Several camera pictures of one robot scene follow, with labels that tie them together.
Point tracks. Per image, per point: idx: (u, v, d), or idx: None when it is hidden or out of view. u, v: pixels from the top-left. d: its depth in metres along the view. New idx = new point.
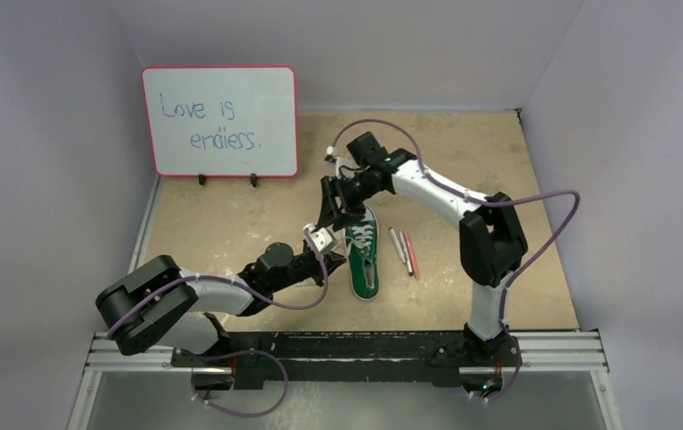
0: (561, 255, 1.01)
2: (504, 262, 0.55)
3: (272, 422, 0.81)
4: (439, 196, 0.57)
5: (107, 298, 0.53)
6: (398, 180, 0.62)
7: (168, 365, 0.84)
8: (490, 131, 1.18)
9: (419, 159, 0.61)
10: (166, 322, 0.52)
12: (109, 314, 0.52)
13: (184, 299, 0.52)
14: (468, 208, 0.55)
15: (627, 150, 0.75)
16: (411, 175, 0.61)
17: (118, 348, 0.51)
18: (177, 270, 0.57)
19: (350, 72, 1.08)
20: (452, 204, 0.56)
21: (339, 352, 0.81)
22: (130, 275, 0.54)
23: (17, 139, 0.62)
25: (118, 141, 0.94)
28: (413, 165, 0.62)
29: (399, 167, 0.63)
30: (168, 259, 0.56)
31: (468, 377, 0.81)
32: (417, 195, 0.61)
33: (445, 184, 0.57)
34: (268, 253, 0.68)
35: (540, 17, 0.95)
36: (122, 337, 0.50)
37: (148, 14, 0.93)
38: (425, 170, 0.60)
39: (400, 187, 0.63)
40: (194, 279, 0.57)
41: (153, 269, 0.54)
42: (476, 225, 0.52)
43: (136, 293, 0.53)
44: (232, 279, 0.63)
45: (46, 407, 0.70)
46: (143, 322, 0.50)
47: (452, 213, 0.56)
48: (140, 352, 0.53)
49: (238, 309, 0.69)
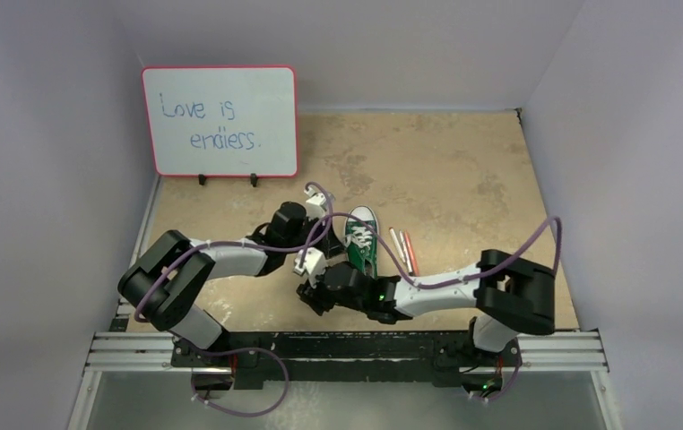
0: (560, 255, 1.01)
2: (548, 301, 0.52)
3: (272, 422, 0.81)
4: (444, 295, 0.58)
5: (128, 282, 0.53)
6: (405, 306, 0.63)
7: (168, 365, 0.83)
8: (490, 131, 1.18)
9: (404, 279, 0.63)
10: (190, 292, 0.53)
12: (134, 296, 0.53)
13: (201, 267, 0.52)
14: (473, 286, 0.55)
15: (626, 150, 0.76)
16: (410, 295, 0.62)
17: (153, 324, 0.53)
18: (188, 242, 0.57)
19: (349, 73, 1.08)
20: (459, 295, 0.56)
21: (339, 352, 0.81)
22: (145, 255, 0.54)
23: (17, 139, 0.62)
25: (118, 141, 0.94)
28: (403, 284, 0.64)
29: (395, 297, 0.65)
30: (177, 233, 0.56)
31: (469, 377, 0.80)
32: (425, 305, 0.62)
33: (438, 283, 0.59)
34: (283, 209, 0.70)
35: (540, 18, 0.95)
36: (152, 313, 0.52)
37: (148, 14, 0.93)
38: (414, 282, 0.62)
39: (410, 310, 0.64)
40: (207, 246, 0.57)
41: (165, 245, 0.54)
42: (495, 299, 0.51)
43: (155, 271, 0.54)
44: (243, 242, 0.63)
45: (45, 408, 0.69)
46: (169, 296, 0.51)
47: (467, 300, 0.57)
48: (173, 323, 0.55)
49: (257, 270, 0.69)
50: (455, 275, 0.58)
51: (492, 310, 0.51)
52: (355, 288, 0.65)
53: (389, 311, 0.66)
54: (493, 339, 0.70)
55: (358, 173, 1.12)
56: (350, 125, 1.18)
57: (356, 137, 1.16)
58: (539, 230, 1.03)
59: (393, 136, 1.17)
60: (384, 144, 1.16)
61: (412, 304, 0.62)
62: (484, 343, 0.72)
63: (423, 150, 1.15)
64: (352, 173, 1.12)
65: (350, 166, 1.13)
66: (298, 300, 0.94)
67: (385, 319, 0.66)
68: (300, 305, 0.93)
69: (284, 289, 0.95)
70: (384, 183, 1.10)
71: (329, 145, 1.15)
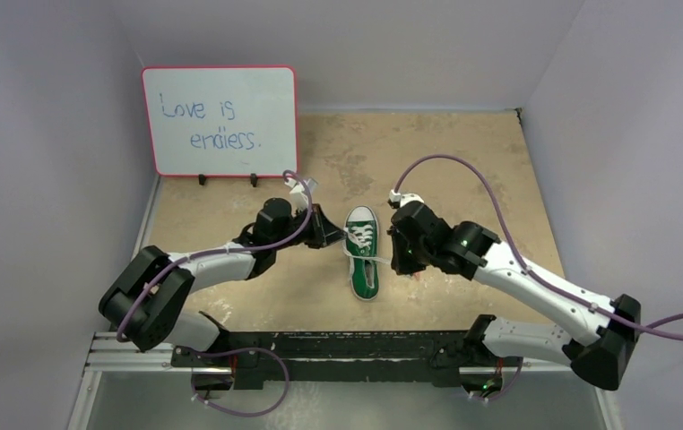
0: (560, 255, 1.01)
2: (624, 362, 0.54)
3: (273, 421, 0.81)
4: (557, 304, 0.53)
5: (108, 304, 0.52)
6: (487, 273, 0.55)
7: (168, 365, 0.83)
8: (490, 130, 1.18)
9: (519, 254, 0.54)
10: (172, 308, 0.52)
12: (115, 317, 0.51)
13: (180, 283, 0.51)
14: (598, 321, 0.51)
15: (628, 150, 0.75)
16: (512, 273, 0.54)
17: (135, 345, 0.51)
18: (167, 257, 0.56)
19: (350, 73, 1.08)
20: (576, 316, 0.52)
21: (339, 352, 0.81)
22: (124, 274, 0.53)
23: (17, 139, 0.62)
25: (118, 141, 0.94)
28: (503, 252, 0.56)
29: (485, 257, 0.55)
30: (155, 249, 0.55)
31: (468, 377, 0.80)
32: (522, 296, 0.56)
33: (564, 290, 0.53)
34: (266, 208, 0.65)
35: (540, 19, 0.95)
36: (136, 334, 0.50)
37: (148, 15, 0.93)
38: (526, 266, 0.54)
39: (487, 279, 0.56)
40: (185, 260, 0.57)
41: (143, 262, 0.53)
42: (615, 346, 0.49)
43: (135, 289, 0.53)
44: (227, 248, 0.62)
45: (45, 408, 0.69)
46: (151, 314, 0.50)
47: (574, 324, 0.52)
48: (155, 343, 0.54)
49: (246, 273, 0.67)
50: (579, 294, 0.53)
51: (602, 352, 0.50)
52: (419, 221, 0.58)
53: (456, 255, 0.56)
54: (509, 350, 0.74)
55: (358, 173, 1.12)
56: (350, 125, 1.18)
57: (356, 137, 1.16)
58: (539, 231, 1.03)
59: (392, 135, 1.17)
60: (384, 144, 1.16)
61: (500, 279, 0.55)
62: (491, 344, 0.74)
63: (422, 150, 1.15)
64: (352, 173, 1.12)
65: (350, 166, 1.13)
66: (299, 300, 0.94)
67: (451, 263, 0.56)
68: (300, 305, 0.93)
69: (284, 291, 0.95)
70: (384, 183, 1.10)
71: (329, 145, 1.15)
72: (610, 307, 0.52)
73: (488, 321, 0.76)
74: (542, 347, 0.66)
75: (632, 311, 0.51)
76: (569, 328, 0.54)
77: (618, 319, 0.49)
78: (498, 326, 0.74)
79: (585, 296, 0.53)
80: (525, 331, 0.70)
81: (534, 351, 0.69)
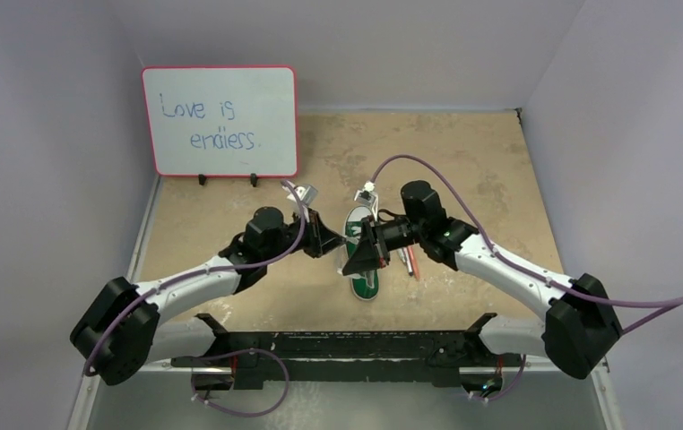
0: (560, 255, 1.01)
2: (600, 352, 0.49)
3: (272, 421, 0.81)
4: (518, 281, 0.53)
5: (78, 336, 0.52)
6: (462, 258, 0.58)
7: (168, 365, 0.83)
8: (490, 130, 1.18)
9: (486, 236, 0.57)
10: (137, 347, 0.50)
12: (85, 350, 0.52)
13: (142, 323, 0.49)
14: (552, 294, 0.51)
15: (628, 149, 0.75)
16: (481, 254, 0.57)
17: (104, 379, 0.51)
18: (135, 290, 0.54)
19: (350, 72, 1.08)
20: (532, 289, 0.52)
21: (339, 352, 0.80)
22: (90, 308, 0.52)
23: (19, 139, 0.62)
25: (118, 141, 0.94)
28: (478, 240, 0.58)
29: (462, 245, 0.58)
30: (122, 281, 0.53)
31: (468, 376, 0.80)
32: (491, 278, 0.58)
33: (523, 268, 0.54)
34: (256, 218, 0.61)
35: (540, 18, 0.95)
36: (103, 370, 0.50)
37: (147, 14, 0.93)
38: (493, 249, 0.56)
39: (464, 264, 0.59)
40: (155, 291, 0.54)
41: (108, 297, 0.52)
42: (566, 317, 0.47)
43: (103, 324, 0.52)
44: (206, 269, 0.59)
45: (45, 408, 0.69)
46: (112, 354, 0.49)
47: (537, 302, 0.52)
48: (129, 374, 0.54)
49: (232, 289, 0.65)
50: (540, 273, 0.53)
51: (554, 322, 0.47)
52: (426, 206, 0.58)
53: (442, 246, 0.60)
54: (505, 348, 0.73)
55: (358, 173, 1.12)
56: (350, 124, 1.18)
57: (356, 137, 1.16)
58: (539, 230, 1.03)
59: (392, 135, 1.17)
60: (384, 144, 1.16)
61: (471, 262, 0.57)
62: (488, 340, 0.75)
63: (422, 150, 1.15)
64: (352, 173, 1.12)
65: (350, 166, 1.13)
66: (299, 300, 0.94)
67: (435, 253, 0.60)
68: (301, 304, 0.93)
69: (285, 290, 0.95)
70: (384, 183, 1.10)
71: (329, 144, 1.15)
72: (569, 283, 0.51)
73: (488, 318, 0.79)
74: (525, 339, 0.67)
75: (594, 289, 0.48)
76: (537, 308, 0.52)
77: (570, 290, 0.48)
78: (497, 321, 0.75)
79: (546, 273, 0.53)
80: (516, 326, 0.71)
81: (518, 342, 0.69)
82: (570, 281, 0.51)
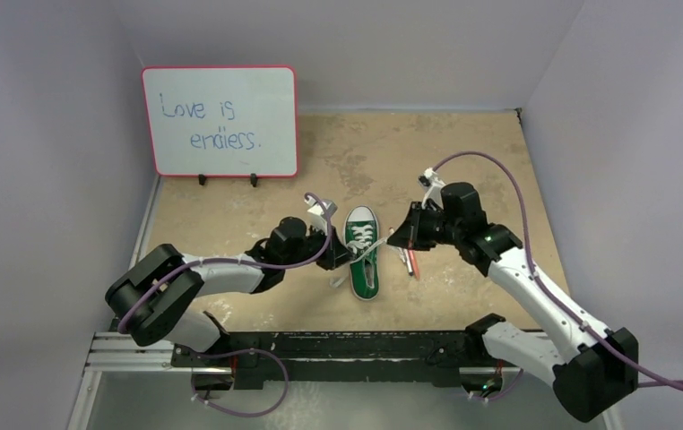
0: (560, 255, 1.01)
2: (607, 401, 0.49)
3: (273, 421, 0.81)
4: (549, 311, 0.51)
5: (116, 293, 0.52)
6: (497, 269, 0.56)
7: (168, 365, 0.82)
8: (490, 130, 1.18)
9: (530, 254, 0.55)
10: (177, 310, 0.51)
12: (119, 307, 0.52)
13: (188, 285, 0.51)
14: (584, 339, 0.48)
15: (627, 149, 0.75)
16: (519, 275, 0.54)
17: (134, 339, 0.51)
18: (181, 257, 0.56)
19: (350, 72, 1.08)
20: (564, 327, 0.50)
21: (339, 352, 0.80)
22: (135, 267, 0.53)
23: (18, 139, 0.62)
25: (118, 141, 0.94)
28: (519, 254, 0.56)
29: (500, 254, 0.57)
30: (170, 247, 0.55)
31: (469, 377, 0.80)
32: (522, 298, 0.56)
33: (561, 302, 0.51)
34: (281, 227, 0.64)
35: (540, 18, 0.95)
36: (135, 330, 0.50)
37: (147, 14, 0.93)
38: (533, 270, 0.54)
39: (498, 277, 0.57)
40: (199, 264, 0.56)
41: (157, 259, 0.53)
42: (592, 365, 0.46)
43: (143, 284, 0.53)
44: (239, 259, 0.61)
45: (45, 408, 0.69)
46: (153, 312, 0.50)
47: (560, 337, 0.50)
48: (156, 340, 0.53)
49: (250, 288, 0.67)
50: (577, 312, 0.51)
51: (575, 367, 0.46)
52: (463, 204, 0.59)
53: (477, 246, 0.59)
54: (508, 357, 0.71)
55: (358, 173, 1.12)
56: (350, 124, 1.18)
57: (356, 136, 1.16)
58: (539, 230, 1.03)
59: (392, 135, 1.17)
60: (384, 144, 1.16)
61: (507, 278, 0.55)
62: (489, 343, 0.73)
63: (421, 150, 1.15)
64: (352, 173, 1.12)
65: (350, 166, 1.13)
66: (299, 300, 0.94)
67: (470, 253, 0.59)
68: (301, 304, 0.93)
69: (285, 290, 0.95)
70: (384, 183, 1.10)
71: (329, 144, 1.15)
72: (604, 333, 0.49)
73: (495, 320, 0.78)
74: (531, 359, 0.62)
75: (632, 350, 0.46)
76: (557, 339, 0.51)
77: (605, 342, 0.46)
78: (502, 331, 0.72)
79: (583, 314, 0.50)
80: (523, 342, 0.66)
81: (523, 361, 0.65)
82: (606, 330, 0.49)
